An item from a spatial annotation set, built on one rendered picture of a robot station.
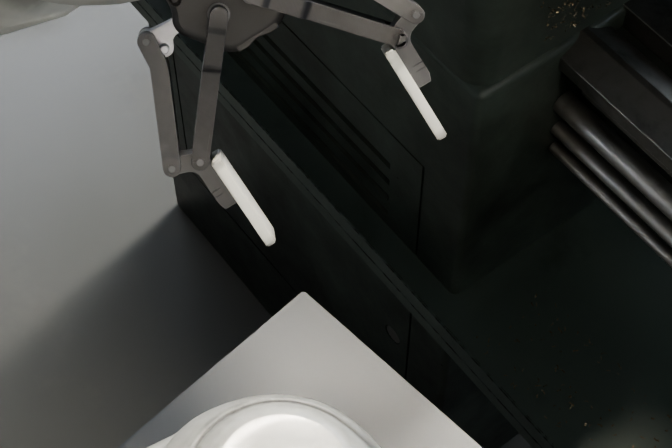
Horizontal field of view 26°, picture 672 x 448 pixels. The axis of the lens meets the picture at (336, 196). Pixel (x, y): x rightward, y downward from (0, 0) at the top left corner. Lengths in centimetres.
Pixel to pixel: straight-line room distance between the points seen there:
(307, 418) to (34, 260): 138
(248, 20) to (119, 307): 121
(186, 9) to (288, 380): 38
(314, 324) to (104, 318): 92
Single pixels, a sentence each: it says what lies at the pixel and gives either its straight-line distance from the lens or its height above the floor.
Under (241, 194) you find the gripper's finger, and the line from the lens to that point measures 98.
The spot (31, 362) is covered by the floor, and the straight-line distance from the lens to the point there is 210.
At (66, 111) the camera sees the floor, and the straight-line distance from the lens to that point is 234.
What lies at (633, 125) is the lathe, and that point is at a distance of 124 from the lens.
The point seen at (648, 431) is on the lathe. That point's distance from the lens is 145.
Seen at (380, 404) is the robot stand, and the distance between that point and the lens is 120.
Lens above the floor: 182
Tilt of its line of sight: 56 degrees down
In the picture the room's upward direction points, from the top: straight up
